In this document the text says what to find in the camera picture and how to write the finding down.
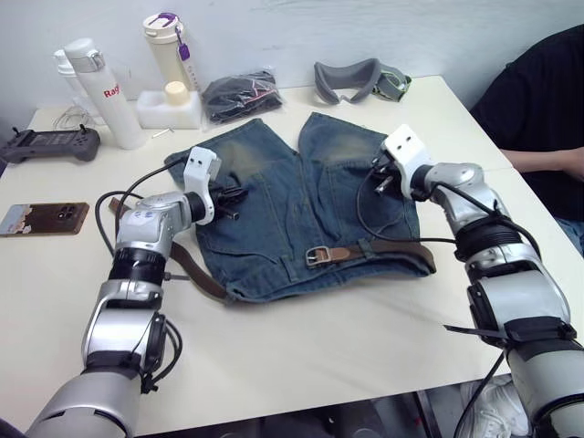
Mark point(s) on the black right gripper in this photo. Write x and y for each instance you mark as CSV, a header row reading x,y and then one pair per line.
x,y
390,171

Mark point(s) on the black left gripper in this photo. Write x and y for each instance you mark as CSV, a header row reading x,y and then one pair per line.
x,y
222,197

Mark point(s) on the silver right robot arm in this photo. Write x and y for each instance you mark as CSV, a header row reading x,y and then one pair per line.
x,y
515,292

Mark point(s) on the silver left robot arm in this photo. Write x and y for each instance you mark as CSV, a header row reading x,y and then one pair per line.
x,y
141,219

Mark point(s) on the person's bare forearm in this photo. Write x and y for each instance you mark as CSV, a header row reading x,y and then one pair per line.
x,y
543,162

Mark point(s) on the blue denim shorts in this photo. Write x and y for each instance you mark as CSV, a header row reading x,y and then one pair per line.
x,y
283,219

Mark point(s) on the brown belt with metal buckle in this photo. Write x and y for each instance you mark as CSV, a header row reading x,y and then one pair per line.
x,y
347,253

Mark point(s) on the small metal pin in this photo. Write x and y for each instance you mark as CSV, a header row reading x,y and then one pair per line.
x,y
163,132

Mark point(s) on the gray foam face pad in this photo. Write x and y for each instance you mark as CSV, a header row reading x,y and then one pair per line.
x,y
340,75

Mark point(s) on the black items in plastic bag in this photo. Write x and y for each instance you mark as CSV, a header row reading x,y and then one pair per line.
x,y
242,96

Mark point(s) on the white foam block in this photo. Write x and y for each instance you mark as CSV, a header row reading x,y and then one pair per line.
x,y
153,111

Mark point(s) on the cream cylinder cap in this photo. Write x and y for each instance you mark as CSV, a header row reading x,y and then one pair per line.
x,y
176,93

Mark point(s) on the tall white thermos red lettering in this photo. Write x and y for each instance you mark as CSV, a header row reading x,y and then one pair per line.
x,y
114,105

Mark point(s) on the cream bottle with purple lid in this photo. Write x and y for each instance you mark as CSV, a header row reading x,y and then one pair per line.
x,y
166,50

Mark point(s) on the person in black shirt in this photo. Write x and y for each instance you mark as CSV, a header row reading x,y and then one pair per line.
x,y
538,91

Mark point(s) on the smartphone in illustrated case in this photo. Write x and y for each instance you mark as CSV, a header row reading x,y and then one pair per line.
x,y
55,216

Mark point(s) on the gray handheld controller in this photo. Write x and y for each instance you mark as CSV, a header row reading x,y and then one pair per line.
x,y
50,143

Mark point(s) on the small white bottle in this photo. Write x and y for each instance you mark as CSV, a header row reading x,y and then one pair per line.
x,y
61,64

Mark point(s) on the white sneaker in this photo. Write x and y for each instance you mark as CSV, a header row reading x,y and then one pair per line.
x,y
490,406

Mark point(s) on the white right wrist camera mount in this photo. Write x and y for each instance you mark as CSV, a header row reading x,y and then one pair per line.
x,y
406,146

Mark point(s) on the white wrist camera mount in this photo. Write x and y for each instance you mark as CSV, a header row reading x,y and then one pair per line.
x,y
198,175
406,146

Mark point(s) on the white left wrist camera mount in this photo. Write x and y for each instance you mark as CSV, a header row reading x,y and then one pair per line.
x,y
198,175

